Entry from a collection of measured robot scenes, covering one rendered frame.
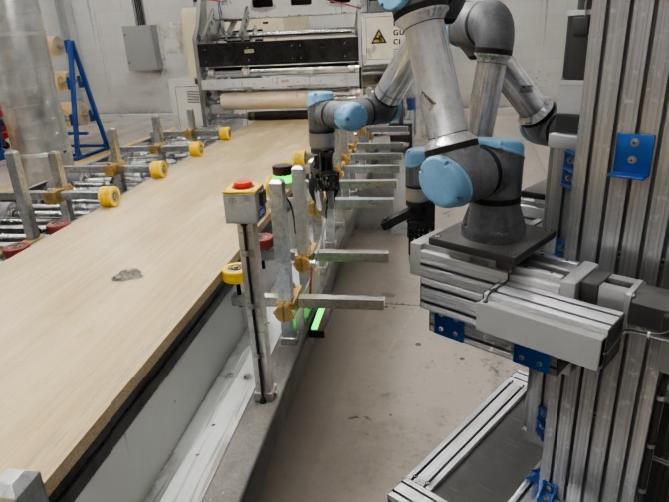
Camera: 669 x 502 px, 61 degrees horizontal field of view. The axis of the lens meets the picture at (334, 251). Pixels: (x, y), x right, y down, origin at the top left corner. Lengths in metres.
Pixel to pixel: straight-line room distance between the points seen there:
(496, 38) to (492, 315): 0.71
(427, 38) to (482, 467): 1.31
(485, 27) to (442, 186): 0.52
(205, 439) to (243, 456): 0.21
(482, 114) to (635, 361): 0.72
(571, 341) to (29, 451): 0.99
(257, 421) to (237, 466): 0.14
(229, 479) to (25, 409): 0.40
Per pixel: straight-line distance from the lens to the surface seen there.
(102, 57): 12.58
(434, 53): 1.24
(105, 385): 1.19
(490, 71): 1.57
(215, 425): 1.48
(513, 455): 2.02
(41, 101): 5.59
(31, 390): 1.25
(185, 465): 1.39
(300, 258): 1.73
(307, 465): 2.26
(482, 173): 1.23
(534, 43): 10.48
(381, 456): 2.28
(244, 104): 4.38
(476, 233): 1.35
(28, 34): 5.57
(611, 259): 1.46
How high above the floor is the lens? 1.52
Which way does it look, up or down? 21 degrees down
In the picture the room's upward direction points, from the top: 3 degrees counter-clockwise
